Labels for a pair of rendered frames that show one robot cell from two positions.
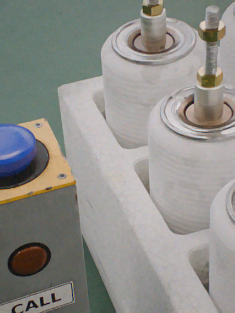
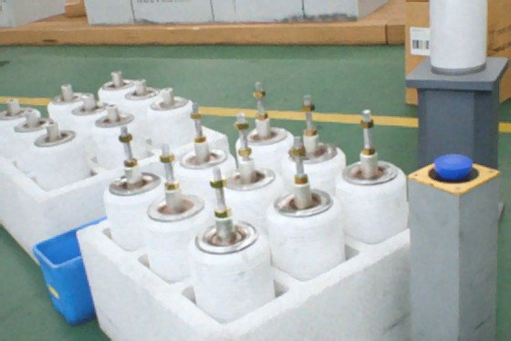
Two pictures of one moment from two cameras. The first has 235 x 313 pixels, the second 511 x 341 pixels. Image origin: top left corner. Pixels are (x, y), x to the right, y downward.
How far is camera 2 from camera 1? 1.00 m
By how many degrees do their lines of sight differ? 88
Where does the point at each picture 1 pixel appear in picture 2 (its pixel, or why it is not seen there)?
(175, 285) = (399, 242)
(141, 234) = (370, 261)
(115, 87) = (264, 263)
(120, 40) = (231, 247)
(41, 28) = not seen: outside the picture
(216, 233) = (395, 189)
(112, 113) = (262, 291)
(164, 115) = (318, 210)
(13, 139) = (448, 158)
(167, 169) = (339, 228)
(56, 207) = not seen: hidden behind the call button
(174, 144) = (337, 208)
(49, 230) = not seen: hidden behind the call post
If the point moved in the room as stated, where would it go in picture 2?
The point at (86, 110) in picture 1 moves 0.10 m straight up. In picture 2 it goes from (249, 319) to (238, 241)
